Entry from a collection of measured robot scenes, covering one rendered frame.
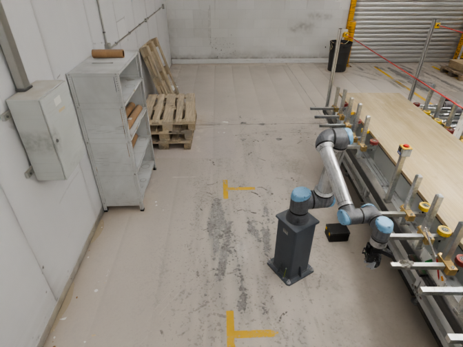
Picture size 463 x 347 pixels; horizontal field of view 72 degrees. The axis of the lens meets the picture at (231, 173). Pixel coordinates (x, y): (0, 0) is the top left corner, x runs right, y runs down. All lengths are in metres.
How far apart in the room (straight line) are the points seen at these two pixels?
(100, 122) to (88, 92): 0.30
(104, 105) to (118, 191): 0.97
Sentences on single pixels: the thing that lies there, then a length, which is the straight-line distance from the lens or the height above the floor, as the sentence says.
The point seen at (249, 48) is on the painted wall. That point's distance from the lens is 9.45.
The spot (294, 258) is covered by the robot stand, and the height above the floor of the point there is 0.28.
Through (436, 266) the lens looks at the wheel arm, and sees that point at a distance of 2.31.
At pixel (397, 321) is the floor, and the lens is 3.07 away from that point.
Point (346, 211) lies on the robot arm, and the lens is 1.93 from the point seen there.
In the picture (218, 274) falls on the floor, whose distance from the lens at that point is 3.04.
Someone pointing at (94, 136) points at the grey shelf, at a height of 0.94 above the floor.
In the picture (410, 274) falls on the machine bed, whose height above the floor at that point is 0.17.
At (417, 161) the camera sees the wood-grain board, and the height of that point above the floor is 0.90.
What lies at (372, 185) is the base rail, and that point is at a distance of 3.12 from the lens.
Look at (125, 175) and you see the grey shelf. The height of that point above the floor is 0.48.
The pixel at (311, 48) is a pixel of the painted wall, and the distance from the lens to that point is 9.75.
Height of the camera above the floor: 2.35
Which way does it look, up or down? 33 degrees down
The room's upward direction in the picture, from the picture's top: straight up
